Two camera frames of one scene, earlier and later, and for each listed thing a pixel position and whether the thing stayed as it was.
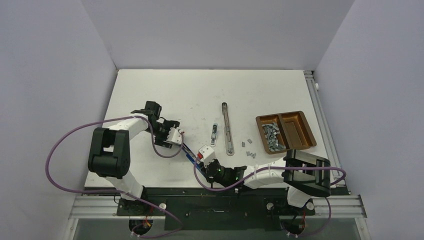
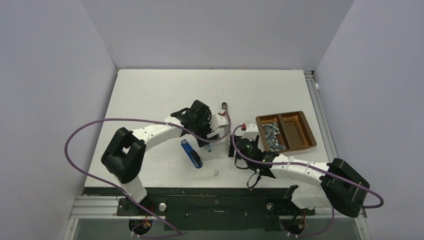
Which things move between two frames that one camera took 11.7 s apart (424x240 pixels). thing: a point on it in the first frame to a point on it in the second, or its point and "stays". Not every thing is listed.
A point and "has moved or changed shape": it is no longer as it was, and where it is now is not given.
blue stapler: (192, 157) has moved or changed shape
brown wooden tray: (282, 132) stays
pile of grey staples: (271, 131) stays
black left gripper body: (162, 132) to (203, 128)
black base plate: (200, 209) stays
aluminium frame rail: (340, 207) stays
